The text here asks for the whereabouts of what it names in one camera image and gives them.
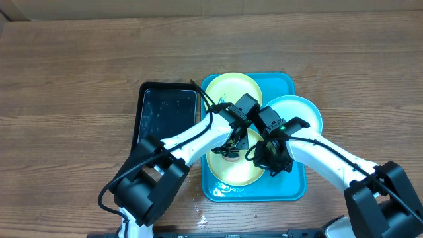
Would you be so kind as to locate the green and orange sponge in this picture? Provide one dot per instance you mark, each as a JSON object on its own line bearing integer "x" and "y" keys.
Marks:
{"x": 231, "y": 158}

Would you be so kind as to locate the black rectangular water tray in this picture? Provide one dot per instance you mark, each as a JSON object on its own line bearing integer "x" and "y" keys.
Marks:
{"x": 164, "y": 110}

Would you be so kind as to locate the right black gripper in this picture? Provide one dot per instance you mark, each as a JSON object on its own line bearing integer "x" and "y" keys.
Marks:
{"x": 263, "y": 162}

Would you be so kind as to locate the yellow-green plate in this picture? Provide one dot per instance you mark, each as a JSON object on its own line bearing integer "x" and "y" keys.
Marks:
{"x": 230, "y": 87}
{"x": 240, "y": 173}

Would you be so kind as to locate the teal plastic serving tray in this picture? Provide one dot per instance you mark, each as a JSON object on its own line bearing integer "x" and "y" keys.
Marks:
{"x": 281, "y": 187}

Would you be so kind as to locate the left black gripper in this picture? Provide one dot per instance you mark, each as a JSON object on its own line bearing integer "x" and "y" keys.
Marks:
{"x": 243, "y": 146}

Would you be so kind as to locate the light blue plate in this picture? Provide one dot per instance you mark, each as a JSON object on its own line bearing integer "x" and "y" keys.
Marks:
{"x": 290, "y": 106}

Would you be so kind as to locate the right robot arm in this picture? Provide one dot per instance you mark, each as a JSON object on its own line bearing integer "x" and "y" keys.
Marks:
{"x": 380, "y": 199}

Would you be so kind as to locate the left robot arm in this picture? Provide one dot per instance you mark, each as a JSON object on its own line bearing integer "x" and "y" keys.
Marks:
{"x": 146, "y": 184}

